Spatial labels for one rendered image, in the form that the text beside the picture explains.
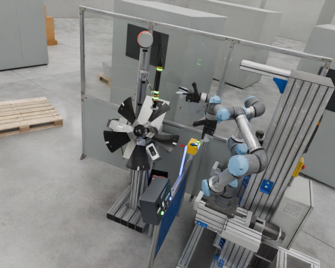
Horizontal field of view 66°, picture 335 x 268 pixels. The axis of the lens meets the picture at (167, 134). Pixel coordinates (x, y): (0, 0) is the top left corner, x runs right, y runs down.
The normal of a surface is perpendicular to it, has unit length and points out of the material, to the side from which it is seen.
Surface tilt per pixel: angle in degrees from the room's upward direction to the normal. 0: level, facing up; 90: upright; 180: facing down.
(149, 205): 90
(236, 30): 90
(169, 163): 90
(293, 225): 90
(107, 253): 0
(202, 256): 0
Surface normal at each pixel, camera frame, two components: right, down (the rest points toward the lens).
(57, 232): 0.14, -0.86
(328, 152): -0.59, 0.32
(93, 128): -0.36, 0.42
